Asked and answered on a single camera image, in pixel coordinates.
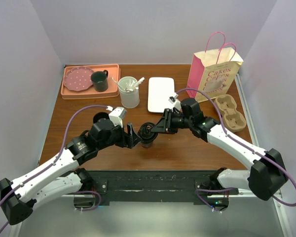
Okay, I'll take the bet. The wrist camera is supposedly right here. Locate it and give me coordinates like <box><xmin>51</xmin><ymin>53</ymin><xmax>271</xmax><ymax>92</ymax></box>
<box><xmin>169</xmin><ymin>92</ymin><xmax>182</xmax><ymax>111</ymax></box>
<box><xmin>109</xmin><ymin>107</ymin><xmax>127</xmax><ymax>128</ymax></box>

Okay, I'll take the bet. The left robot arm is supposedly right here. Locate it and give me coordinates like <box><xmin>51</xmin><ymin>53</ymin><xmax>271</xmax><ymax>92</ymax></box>
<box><xmin>0</xmin><ymin>118</ymin><xmax>141</xmax><ymax>225</ymax></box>

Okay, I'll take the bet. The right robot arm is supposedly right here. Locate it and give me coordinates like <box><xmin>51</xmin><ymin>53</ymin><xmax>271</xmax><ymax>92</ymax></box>
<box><xmin>151</xmin><ymin>98</ymin><xmax>288</xmax><ymax>200</ymax></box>

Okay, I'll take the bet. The wrapped white utensil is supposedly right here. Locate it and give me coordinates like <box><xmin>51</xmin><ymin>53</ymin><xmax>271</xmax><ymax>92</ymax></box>
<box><xmin>112</xmin><ymin>77</ymin><xmax>146</xmax><ymax>92</ymax></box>

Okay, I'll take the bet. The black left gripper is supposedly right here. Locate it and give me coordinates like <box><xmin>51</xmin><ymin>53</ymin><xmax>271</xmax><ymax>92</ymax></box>
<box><xmin>98</xmin><ymin>119</ymin><xmax>142</xmax><ymax>150</ymax></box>

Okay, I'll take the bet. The aluminium frame rail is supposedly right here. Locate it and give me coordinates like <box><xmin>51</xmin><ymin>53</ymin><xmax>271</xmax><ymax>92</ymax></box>
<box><xmin>233</xmin><ymin>74</ymin><xmax>294</xmax><ymax>237</ymax></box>

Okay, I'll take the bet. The dark green mug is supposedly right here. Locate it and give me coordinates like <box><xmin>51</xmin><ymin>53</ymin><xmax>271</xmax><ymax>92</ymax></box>
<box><xmin>91</xmin><ymin>70</ymin><xmax>109</xmax><ymax>92</ymax></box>

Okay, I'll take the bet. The black coffee lid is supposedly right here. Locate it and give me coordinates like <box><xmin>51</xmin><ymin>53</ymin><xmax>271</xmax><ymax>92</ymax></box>
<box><xmin>138</xmin><ymin>122</ymin><xmax>156</xmax><ymax>140</ymax></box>

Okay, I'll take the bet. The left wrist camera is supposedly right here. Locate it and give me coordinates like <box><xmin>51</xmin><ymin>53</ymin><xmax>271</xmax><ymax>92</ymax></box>
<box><xmin>109</xmin><ymin>107</ymin><xmax>127</xmax><ymax>128</ymax></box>

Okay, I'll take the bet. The cardboard cup carrier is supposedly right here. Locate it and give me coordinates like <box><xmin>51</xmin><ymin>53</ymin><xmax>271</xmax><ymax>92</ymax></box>
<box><xmin>214</xmin><ymin>94</ymin><xmax>247</xmax><ymax>133</ymax></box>

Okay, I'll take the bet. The pink polka dot plate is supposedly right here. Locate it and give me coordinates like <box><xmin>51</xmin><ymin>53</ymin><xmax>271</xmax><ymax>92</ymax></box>
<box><xmin>64</xmin><ymin>66</ymin><xmax>94</xmax><ymax>92</ymax></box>

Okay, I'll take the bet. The dark brown coffee cup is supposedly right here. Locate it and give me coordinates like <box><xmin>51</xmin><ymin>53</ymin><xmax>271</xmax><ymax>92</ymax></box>
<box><xmin>141</xmin><ymin>136</ymin><xmax>155</xmax><ymax>148</ymax></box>

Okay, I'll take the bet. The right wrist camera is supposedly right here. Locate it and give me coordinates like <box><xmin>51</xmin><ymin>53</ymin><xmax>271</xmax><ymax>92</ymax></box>
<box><xmin>169</xmin><ymin>92</ymin><xmax>182</xmax><ymax>111</ymax></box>

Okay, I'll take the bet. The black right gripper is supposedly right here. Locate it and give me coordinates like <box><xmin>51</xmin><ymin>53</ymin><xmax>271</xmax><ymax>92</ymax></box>
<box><xmin>151</xmin><ymin>108</ymin><xmax>192</xmax><ymax>135</ymax></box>

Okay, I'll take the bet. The black mounting base rail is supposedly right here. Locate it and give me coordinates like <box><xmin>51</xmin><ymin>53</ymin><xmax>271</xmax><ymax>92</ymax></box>
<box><xmin>63</xmin><ymin>170</ymin><xmax>240</xmax><ymax>207</ymax></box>

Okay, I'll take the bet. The frosted white utensil cup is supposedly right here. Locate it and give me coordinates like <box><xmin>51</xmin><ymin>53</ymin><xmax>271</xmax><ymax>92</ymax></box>
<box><xmin>119</xmin><ymin>89</ymin><xmax>140</xmax><ymax>109</ymax></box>

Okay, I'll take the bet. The white rectangular plate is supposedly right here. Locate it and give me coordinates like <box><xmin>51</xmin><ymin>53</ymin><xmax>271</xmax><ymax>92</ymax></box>
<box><xmin>148</xmin><ymin>77</ymin><xmax>175</xmax><ymax>113</ymax></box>

